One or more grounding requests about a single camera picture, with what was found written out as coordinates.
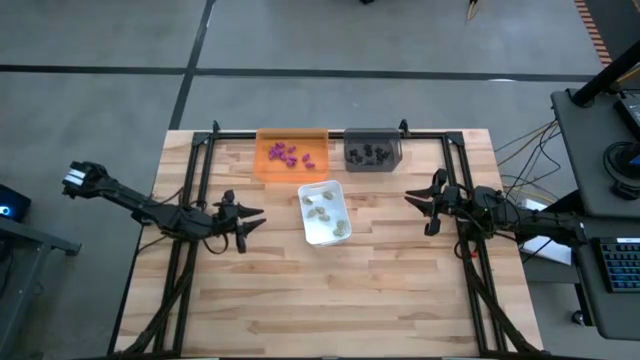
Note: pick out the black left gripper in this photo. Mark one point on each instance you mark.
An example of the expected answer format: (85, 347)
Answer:
(230, 217)

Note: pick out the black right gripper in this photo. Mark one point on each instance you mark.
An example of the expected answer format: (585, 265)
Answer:
(445, 202)

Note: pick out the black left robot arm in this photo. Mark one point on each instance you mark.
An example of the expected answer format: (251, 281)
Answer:
(150, 212)

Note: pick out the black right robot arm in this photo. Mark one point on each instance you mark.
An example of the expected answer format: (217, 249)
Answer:
(525, 220)

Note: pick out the grey translucent plastic bin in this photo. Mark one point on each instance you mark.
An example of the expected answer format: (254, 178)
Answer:
(392, 140)

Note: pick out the white plastic bin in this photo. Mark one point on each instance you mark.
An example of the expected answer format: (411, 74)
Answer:
(320, 235)

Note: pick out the orange translucent plastic bin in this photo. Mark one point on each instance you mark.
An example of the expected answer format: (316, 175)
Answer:
(310, 175)

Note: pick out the white paper sheet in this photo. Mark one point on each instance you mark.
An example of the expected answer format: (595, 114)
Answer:
(552, 250)

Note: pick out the dark grey desk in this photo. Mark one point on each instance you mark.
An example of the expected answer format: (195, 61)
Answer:
(590, 300)
(585, 150)

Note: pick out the black caster wheel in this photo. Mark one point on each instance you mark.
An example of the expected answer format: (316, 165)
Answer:
(579, 318)

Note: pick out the tan wooden leg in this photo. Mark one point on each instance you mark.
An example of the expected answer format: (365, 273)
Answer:
(472, 9)

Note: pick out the black round monitor base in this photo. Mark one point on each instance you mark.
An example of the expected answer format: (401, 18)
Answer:
(617, 165)

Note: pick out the grey metal cart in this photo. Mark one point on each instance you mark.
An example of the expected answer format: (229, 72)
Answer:
(50, 245)

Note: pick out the black backlit keyboard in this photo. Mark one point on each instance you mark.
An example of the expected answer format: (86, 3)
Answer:
(620, 265)

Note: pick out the black laptop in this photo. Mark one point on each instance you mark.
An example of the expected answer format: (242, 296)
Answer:
(632, 112)

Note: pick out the black box with blue light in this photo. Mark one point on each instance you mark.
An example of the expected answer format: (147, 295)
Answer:
(15, 200)

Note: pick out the orange striped edge strip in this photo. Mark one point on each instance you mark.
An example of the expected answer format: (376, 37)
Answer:
(592, 32)

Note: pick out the black slanted post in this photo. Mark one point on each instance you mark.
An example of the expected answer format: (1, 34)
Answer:
(600, 80)

